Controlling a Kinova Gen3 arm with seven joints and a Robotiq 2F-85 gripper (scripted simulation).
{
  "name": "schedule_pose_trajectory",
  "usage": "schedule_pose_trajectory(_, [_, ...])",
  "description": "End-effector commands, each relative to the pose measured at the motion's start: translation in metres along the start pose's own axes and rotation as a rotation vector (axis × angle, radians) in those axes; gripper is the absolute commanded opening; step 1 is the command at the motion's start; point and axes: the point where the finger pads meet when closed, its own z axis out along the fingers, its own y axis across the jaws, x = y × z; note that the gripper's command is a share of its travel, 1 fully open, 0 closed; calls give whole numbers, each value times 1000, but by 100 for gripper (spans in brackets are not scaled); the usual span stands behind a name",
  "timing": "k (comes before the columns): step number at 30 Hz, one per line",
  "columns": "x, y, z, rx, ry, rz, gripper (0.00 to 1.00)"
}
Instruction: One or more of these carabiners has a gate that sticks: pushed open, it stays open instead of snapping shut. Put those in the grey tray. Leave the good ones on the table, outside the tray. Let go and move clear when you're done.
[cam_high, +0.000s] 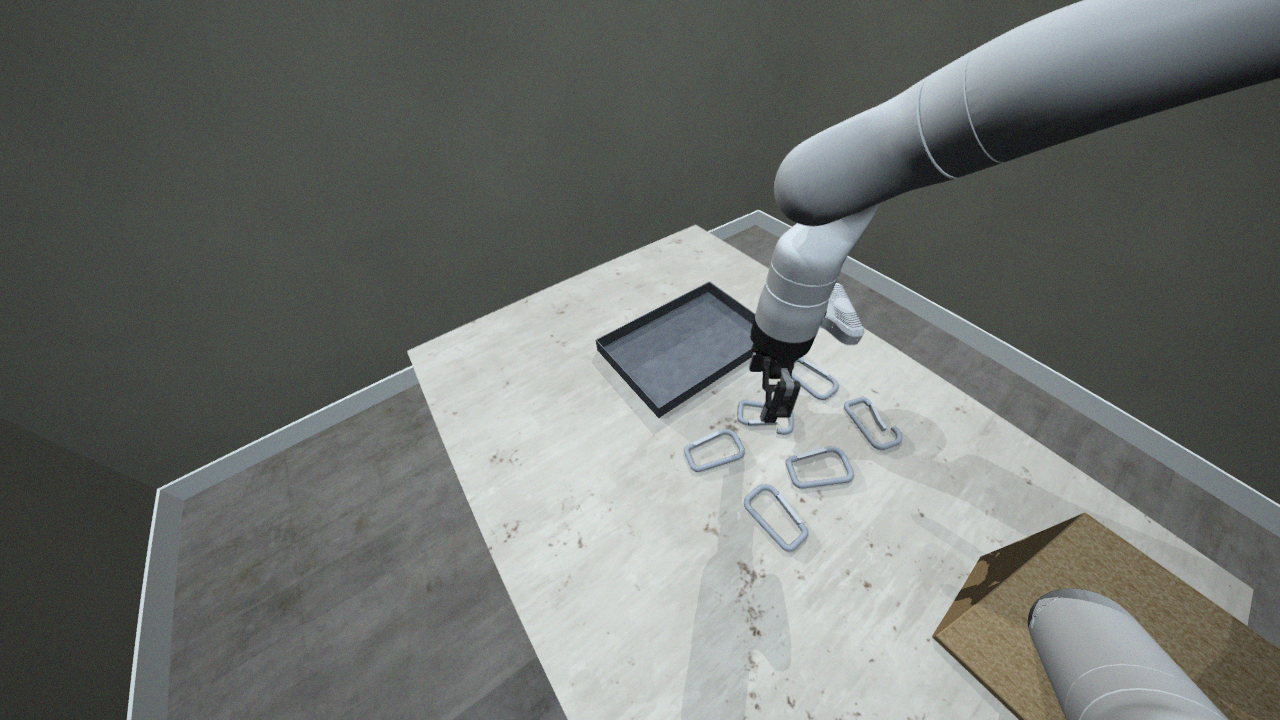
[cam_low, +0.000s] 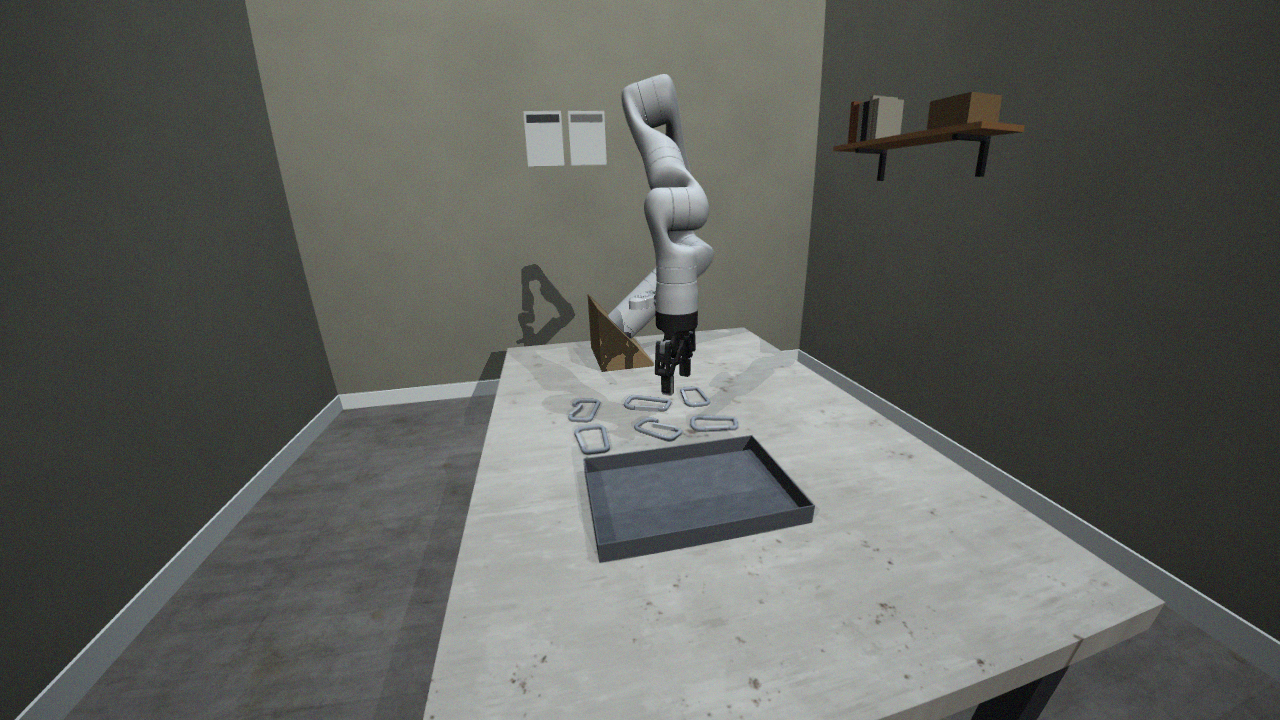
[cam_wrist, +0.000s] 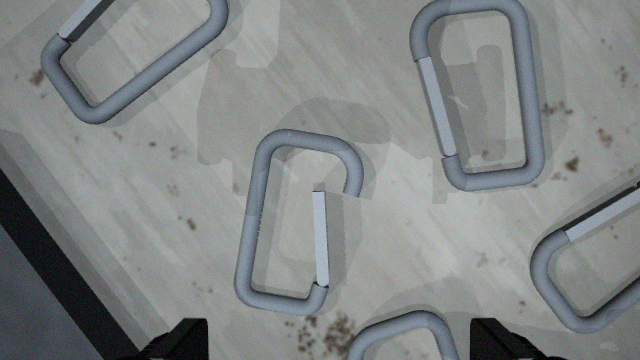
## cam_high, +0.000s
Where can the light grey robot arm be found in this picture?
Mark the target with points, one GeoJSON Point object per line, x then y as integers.
{"type": "Point", "coordinates": [1077, 70]}

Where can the grey carabiner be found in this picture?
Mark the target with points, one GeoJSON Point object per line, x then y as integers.
{"type": "Point", "coordinates": [717, 462]}
{"type": "Point", "coordinates": [787, 508]}
{"type": "Point", "coordinates": [877, 420]}
{"type": "Point", "coordinates": [821, 373]}
{"type": "Point", "coordinates": [816, 483]}
{"type": "Point", "coordinates": [758, 422]}

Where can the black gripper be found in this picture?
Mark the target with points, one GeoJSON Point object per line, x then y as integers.
{"type": "Point", "coordinates": [777, 362]}

